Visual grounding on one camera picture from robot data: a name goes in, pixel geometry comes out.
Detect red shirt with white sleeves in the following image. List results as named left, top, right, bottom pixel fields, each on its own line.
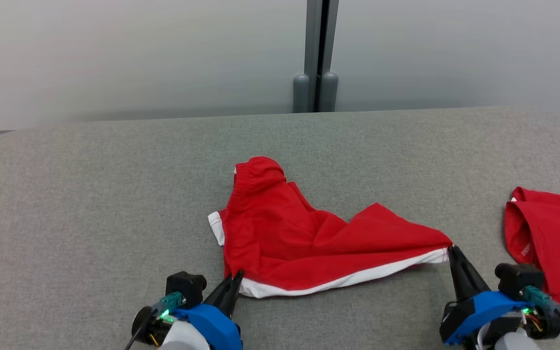
left=504, top=187, right=560, bottom=313

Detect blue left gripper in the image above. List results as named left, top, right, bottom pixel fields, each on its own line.
left=173, top=270, right=245, bottom=350

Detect green plug black right cable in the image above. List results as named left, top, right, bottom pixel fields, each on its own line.
left=520, top=285, right=560, bottom=350

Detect grey partition post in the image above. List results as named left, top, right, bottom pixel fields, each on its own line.
left=293, top=0, right=320, bottom=113
left=321, top=0, right=339, bottom=113

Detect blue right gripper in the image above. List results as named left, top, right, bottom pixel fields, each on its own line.
left=439, top=245, right=534, bottom=346

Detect red shorts with white stripe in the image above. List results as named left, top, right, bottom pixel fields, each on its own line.
left=208, top=156, right=454, bottom=299

